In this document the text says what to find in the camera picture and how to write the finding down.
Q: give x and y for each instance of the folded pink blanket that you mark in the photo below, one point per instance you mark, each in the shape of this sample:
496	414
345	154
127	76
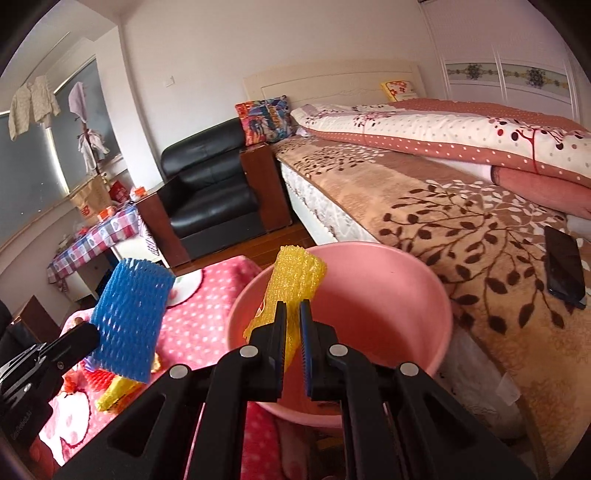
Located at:
535	187

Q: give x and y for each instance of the floral dotted quilt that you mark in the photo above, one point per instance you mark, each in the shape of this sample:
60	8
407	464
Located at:
415	124

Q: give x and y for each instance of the cream bed headboard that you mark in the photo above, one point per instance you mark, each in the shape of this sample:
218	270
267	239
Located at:
332	81

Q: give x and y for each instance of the white patterned bag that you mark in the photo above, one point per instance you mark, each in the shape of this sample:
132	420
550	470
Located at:
151	242

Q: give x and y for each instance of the checked tablecloth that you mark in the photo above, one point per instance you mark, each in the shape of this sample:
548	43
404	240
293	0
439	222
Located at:
101	237

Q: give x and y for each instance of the brown leaf print blanket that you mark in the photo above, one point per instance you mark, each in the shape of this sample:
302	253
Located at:
461	230

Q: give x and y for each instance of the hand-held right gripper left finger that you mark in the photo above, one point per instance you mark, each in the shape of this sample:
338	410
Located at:
280	364

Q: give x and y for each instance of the colourful comic print pillow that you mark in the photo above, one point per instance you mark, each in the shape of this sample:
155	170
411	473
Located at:
265	120

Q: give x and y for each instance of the orange box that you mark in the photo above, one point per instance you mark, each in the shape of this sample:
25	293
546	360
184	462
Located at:
139	192

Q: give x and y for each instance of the hanging cream cardigan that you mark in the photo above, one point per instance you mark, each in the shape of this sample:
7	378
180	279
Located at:
30	106

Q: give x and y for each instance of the black leather sofa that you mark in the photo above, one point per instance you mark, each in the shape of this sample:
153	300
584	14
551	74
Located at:
207	194

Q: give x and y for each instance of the hanging white garment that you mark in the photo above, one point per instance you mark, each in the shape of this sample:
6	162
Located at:
92	147

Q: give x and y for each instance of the blue foam fruit net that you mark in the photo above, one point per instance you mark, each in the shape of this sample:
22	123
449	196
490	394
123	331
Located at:
131	314

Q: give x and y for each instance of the yellow foam fruit net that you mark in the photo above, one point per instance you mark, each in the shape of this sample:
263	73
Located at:
295	277

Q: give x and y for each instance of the hanging pink cloth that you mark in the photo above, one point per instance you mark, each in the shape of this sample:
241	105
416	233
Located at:
77	99

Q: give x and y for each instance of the yellow flower pillow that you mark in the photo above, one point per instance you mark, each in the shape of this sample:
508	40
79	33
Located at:
399	90

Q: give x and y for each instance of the white mattress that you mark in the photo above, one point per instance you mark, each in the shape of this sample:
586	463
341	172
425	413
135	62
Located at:
323	207

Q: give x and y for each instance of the pink plastic basin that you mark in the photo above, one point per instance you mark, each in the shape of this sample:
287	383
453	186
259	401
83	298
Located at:
378	304

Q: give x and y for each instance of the wooden sofa side cabinet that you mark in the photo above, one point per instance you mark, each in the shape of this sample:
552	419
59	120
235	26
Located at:
265	184
154	212

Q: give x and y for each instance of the black chair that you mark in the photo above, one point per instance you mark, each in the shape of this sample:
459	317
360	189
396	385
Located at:
11	323

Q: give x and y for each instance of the red foam fruit net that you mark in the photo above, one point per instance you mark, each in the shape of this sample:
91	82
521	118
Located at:
90	381

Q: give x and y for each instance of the white wardrobe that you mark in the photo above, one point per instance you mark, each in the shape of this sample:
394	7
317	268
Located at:
498	41

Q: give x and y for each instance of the brown paper bag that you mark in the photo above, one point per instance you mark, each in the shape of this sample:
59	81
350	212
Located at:
92	198

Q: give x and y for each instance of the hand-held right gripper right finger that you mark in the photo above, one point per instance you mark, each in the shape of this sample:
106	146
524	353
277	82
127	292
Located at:
304	364

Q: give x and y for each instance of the window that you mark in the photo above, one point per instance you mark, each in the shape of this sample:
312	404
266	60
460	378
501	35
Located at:
32	175

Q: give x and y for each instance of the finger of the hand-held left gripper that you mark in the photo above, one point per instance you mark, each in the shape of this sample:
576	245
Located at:
76	341

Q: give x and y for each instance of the pink dotted blanket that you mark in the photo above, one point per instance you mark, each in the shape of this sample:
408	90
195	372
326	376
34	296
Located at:
203	323

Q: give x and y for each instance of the red box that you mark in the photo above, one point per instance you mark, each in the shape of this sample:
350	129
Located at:
120	191

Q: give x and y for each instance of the black smartphone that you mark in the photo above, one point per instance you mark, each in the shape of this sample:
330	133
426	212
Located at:
563	265

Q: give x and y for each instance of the white drawer table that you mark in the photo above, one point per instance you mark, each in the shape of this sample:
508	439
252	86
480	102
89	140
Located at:
87	281

